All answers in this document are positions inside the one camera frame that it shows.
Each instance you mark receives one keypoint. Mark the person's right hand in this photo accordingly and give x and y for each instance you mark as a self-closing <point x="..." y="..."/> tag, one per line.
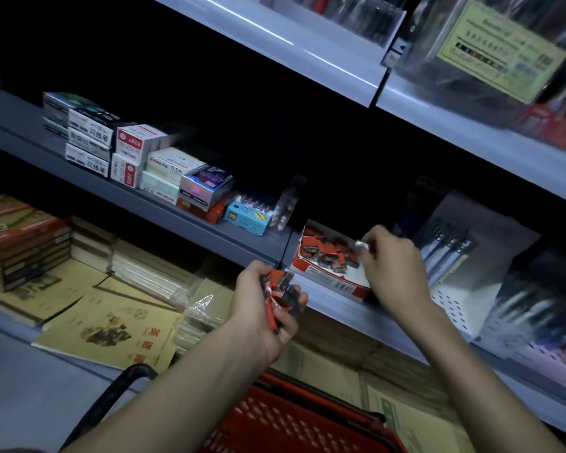
<point x="396" y="273"/>

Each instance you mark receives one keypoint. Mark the person's left hand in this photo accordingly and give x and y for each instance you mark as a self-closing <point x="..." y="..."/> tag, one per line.
<point x="250" y="320"/>

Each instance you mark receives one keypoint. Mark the person's right thumb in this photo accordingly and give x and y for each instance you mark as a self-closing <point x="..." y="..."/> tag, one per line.
<point x="368" y="259"/>

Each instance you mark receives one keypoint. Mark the person's left thumb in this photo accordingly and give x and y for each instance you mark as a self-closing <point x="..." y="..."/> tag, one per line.
<point x="260" y="268"/>

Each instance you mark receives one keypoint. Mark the small silver packet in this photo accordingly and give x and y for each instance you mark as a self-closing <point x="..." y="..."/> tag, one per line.
<point x="362" y="245"/>

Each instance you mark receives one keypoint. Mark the bunch of red black packets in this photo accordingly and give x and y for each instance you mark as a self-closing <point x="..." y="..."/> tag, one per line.
<point x="278" y="290"/>

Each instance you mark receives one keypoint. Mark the person's left forearm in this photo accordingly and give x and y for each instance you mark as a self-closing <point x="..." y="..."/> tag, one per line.
<point x="179" y="400"/>

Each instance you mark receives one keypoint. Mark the person's right forearm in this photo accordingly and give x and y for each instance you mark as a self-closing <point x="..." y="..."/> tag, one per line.
<point x="467" y="377"/>

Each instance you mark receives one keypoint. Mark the pile of small red packets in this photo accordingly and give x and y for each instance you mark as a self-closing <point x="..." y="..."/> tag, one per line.
<point x="328" y="252"/>

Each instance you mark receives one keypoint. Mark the red white open carton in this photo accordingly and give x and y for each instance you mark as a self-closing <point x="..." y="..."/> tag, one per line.
<point x="328" y="273"/>

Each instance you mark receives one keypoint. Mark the light blue box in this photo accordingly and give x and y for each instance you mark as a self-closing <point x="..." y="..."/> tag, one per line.
<point x="247" y="217"/>

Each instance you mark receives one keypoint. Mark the clear blister pack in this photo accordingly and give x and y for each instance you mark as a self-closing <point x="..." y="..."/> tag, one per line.
<point x="285" y="205"/>

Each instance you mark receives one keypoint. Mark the clear plastic wrapped pack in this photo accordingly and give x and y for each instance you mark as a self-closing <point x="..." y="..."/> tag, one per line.
<point x="203" y="311"/>

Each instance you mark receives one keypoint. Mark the flat red box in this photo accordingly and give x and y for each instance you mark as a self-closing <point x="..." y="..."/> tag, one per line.
<point x="205" y="214"/>

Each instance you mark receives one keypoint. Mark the row of pens in stand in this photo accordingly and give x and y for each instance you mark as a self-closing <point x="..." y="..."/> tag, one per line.
<point x="445" y="252"/>

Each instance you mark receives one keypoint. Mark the purple glossy box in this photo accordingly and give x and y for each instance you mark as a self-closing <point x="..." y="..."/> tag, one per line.
<point x="203" y="188"/>

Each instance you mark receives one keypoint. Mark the plastic wrapped notebook bundle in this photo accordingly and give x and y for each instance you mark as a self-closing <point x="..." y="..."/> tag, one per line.
<point x="151" y="271"/>

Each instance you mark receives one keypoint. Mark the pile of tan notebooks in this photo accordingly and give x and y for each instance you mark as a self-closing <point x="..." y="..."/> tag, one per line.
<point x="358" y="372"/>

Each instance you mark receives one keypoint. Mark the white perforated display stand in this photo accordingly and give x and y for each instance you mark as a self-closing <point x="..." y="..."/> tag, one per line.
<point x="486" y="259"/>

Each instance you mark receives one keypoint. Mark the pale green box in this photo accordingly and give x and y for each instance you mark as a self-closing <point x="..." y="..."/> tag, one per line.
<point x="156" y="188"/>

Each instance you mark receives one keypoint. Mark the white green box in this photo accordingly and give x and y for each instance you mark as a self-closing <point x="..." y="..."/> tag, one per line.
<point x="172" y="166"/>

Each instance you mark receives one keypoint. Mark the grey metal shelf board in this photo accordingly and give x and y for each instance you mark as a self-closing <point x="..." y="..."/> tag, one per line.
<point x="137" y="202"/>

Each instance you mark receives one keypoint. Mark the red plastic shopping basket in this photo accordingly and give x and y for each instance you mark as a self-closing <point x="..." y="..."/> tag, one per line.
<point x="292" y="419"/>

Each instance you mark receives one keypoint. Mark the tan picture cover exercise book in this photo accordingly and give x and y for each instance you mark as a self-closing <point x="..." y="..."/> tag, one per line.
<point x="108" y="330"/>

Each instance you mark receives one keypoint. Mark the red white box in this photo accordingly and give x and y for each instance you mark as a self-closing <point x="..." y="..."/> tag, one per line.
<point x="125" y="170"/>
<point x="137" y="143"/>

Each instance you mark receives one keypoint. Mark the stack of white notebooks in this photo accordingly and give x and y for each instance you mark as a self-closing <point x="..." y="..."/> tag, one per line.
<point x="92" y="245"/>

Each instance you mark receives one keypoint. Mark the clear bags of pens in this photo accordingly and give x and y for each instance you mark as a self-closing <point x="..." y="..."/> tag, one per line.
<point x="537" y="316"/>

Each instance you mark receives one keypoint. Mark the white box with grey print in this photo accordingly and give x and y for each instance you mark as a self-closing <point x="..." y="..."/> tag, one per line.
<point x="86" y="160"/>
<point x="87" y="143"/>

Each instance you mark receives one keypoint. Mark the shelf price tag holder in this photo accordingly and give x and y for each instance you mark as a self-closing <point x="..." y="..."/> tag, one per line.
<point x="392" y="54"/>

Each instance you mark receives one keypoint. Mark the white metal shelf board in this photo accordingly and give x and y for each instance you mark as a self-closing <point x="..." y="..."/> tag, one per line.
<point x="311" y="47"/>

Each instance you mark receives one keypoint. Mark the black white box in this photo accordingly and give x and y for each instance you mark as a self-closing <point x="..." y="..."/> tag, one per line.
<point x="92" y="122"/>

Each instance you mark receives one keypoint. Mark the red packet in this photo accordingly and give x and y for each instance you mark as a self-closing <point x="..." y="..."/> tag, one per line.
<point x="556" y="127"/>

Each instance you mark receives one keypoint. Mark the clear pen box yellow label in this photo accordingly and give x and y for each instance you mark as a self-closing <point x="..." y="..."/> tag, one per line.
<point x="495" y="56"/>

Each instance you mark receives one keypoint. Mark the stack of dark bound books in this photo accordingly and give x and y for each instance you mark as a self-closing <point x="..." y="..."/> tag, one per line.
<point x="21" y="240"/>

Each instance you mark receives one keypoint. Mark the clear pen display tray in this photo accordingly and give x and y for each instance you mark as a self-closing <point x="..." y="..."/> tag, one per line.
<point x="358" y="11"/>

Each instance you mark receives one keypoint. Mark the dark green box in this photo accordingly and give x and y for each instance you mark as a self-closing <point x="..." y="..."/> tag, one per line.
<point x="56" y="106"/>

